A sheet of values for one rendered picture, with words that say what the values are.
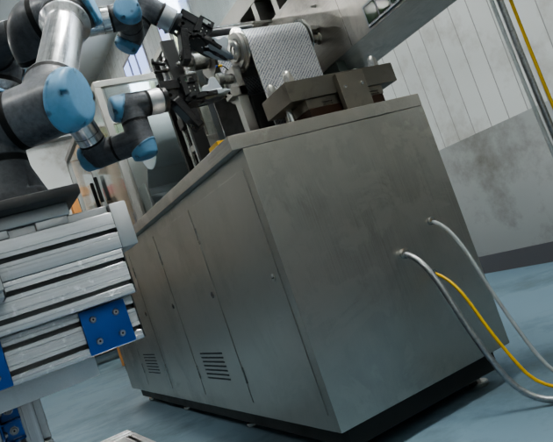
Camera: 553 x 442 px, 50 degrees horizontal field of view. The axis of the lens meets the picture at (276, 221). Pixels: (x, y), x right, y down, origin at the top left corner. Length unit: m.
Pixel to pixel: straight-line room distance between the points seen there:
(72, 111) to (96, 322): 0.40
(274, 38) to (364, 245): 0.78
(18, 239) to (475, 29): 3.29
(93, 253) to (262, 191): 0.52
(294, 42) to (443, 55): 2.23
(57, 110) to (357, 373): 0.96
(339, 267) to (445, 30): 2.78
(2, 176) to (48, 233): 0.13
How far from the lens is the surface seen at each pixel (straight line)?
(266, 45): 2.02
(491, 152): 4.03
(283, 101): 1.76
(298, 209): 1.57
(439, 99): 4.26
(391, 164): 1.76
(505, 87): 3.91
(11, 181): 1.20
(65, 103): 1.17
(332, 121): 1.70
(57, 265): 1.17
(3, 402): 1.29
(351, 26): 2.06
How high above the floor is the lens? 0.57
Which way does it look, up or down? 3 degrees up
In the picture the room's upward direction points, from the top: 19 degrees counter-clockwise
